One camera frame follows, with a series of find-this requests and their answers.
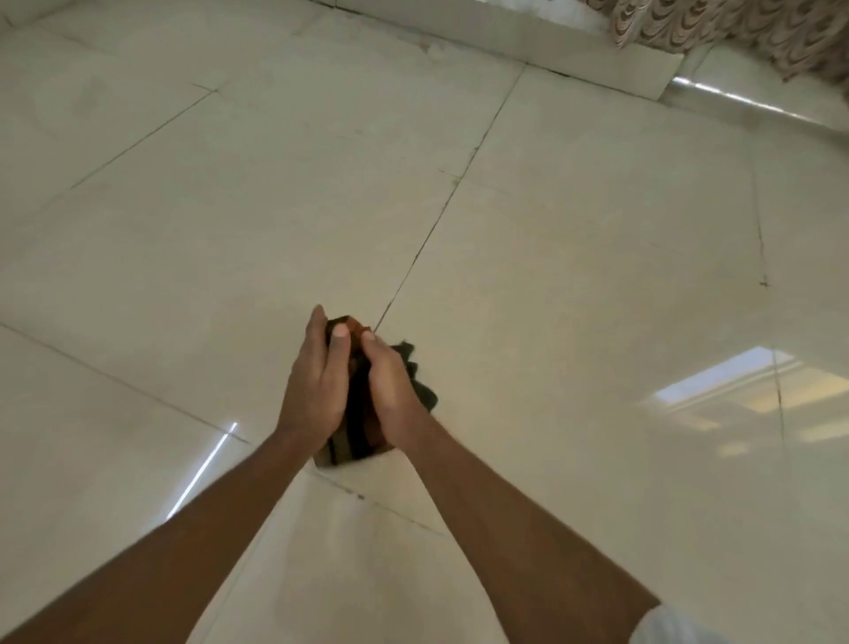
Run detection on person's right forearm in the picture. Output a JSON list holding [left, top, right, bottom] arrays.
[[393, 423, 663, 644]]

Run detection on person's left forearm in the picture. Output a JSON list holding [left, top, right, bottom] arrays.
[[0, 428, 321, 644]]

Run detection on person's left hand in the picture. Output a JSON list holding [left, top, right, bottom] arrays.
[[275, 304, 352, 459]]

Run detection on white sleeve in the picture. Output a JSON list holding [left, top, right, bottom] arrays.
[[626, 602, 734, 644]]

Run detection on dark brown cloth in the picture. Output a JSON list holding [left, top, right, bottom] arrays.
[[313, 316, 439, 469]]

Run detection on person's right hand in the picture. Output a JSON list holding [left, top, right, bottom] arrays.
[[359, 330, 433, 453]]

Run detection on patterned beige curtain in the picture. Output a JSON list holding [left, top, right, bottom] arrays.
[[584, 0, 849, 84]]

